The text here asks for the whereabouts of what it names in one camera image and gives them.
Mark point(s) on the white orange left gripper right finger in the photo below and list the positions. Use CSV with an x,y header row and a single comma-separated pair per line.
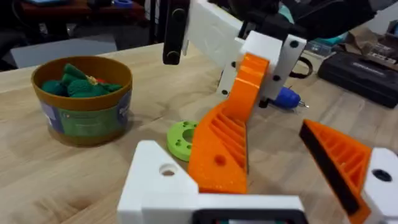
x,y
345,161

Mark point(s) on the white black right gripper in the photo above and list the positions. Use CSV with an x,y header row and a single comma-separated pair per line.
x,y
211,28

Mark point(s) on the blue electric screwdriver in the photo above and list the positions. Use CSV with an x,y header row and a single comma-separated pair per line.
x,y
286,98

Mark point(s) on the black tool case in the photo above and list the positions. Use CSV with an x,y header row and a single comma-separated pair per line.
x,y
357,77

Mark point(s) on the blue tape roll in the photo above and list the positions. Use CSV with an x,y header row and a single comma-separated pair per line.
x,y
123,3

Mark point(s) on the brown cardboard heap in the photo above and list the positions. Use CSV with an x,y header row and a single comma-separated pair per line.
x,y
367,43

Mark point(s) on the green disc with holes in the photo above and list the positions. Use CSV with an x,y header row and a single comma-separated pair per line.
x,y
178,140

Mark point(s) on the clear plastic box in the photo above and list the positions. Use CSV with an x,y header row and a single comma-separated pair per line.
x,y
320,48

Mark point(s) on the bare white left gripper left finger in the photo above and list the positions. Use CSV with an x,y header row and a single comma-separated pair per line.
x,y
155,183

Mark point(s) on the brown tub with green toys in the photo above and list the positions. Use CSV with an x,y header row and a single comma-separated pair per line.
x,y
84,121

